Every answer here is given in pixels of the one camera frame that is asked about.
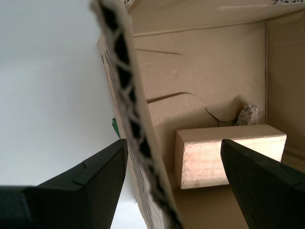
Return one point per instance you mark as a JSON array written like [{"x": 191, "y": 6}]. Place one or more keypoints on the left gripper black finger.
[
  {"x": 71, "y": 205},
  {"x": 269, "y": 198}
]

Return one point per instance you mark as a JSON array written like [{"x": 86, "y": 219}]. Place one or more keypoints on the light wooden block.
[{"x": 202, "y": 162}]

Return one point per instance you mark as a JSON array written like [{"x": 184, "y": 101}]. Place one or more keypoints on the speckled granite rock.
[{"x": 247, "y": 115}]

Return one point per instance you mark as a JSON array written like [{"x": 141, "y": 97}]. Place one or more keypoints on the brown cardboard box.
[{"x": 202, "y": 71}]

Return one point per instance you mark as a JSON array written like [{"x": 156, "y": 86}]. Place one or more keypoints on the green tape strip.
[{"x": 115, "y": 127}]

